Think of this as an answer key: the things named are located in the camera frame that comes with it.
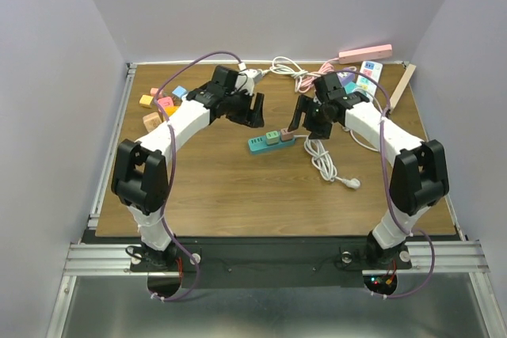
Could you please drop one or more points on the peach cube plug adapter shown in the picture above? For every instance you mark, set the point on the peach cube plug adapter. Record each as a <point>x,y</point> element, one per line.
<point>152,121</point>

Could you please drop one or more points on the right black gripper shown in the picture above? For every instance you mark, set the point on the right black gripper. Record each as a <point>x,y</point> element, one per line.
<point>303,104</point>

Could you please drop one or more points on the yellow cube plug adapter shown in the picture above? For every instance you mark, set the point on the yellow cube plug adapter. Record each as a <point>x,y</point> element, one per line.
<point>170,110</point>

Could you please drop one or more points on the green plug adapter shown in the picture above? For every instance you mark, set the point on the green plug adapter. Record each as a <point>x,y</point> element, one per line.
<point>272,137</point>

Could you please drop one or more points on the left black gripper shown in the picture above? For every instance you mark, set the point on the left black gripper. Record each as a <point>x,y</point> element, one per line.
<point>254,118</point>

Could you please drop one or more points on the green triangular power strip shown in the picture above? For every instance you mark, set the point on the green triangular power strip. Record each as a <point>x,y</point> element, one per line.
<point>349,88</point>

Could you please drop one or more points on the wooden stick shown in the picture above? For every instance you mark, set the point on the wooden stick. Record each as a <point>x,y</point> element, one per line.
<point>401,86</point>

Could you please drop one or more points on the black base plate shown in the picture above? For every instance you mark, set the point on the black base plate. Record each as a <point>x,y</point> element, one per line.
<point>263,262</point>

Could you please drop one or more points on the white multicolour power strip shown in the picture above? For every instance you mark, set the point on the white multicolour power strip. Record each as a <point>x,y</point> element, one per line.
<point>372,70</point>

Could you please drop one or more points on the small pink cube adapter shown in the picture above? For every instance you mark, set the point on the small pink cube adapter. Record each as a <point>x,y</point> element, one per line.
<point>154,92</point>

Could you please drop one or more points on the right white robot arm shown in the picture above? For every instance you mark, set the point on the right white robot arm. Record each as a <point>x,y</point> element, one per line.
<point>415,174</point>

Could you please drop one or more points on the light blue cube adapter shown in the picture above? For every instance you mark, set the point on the light blue cube adapter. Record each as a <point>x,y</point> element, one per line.
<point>180,92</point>

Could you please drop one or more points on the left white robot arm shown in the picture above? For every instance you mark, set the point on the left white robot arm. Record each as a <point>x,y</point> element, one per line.
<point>143,170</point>

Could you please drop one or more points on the teal power strip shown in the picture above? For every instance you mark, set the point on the teal power strip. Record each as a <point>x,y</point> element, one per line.
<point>320,157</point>

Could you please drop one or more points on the red pink cube adapter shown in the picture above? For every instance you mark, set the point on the red pink cube adapter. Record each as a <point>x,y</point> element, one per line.
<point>166,101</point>

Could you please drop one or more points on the small yellow cube adapter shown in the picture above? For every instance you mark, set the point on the small yellow cube adapter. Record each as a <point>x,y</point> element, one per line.
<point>146,101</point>

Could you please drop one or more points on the pink power strip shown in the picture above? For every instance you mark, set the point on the pink power strip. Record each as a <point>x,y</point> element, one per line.
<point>303,81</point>

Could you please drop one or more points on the mauve plug adapter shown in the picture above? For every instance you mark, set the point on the mauve plug adapter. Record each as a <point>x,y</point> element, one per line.
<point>286,135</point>

